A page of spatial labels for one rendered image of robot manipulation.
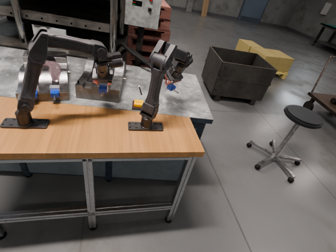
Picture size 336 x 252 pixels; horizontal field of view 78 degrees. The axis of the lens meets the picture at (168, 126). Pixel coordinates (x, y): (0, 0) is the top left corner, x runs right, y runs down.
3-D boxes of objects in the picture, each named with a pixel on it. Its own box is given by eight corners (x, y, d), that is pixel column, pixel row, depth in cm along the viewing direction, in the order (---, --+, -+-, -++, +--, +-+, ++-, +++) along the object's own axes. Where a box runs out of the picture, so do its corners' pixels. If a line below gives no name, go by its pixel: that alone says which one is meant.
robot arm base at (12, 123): (0, 106, 99) (-6, 114, 93) (47, 108, 104) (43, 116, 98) (5, 119, 103) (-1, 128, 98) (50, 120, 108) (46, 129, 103)
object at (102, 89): (106, 100, 113) (106, 91, 110) (96, 99, 112) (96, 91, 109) (108, 89, 123) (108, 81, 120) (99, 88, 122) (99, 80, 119)
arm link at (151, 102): (147, 109, 118) (159, 51, 101) (157, 114, 116) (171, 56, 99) (141, 112, 113) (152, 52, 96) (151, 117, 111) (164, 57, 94)
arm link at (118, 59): (119, 62, 111) (116, 39, 103) (124, 69, 105) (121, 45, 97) (97, 66, 107) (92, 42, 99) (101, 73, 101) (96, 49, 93)
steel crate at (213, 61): (261, 106, 344) (280, 70, 306) (209, 102, 324) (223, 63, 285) (242, 84, 403) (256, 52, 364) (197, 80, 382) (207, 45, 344)
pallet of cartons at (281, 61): (231, 55, 546) (237, 38, 518) (258, 59, 567) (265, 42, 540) (254, 76, 453) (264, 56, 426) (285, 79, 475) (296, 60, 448)
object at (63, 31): (68, 50, 187) (66, 29, 177) (35, 45, 183) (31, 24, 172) (82, 35, 226) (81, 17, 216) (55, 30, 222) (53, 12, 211)
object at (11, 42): (119, 68, 191) (119, 61, 188) (-43, 44, 170) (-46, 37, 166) (127, 40, 257) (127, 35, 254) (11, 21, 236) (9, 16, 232)
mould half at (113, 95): (119, 103, 133) (119, 84, 125) (76, 98, 128) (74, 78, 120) (126, 70, 172) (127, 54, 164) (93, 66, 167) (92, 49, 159)
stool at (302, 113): (313, 180, 226) (357, 135, 186) (267, 187, 207) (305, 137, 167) (277, 143, 270) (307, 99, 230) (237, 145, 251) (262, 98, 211)
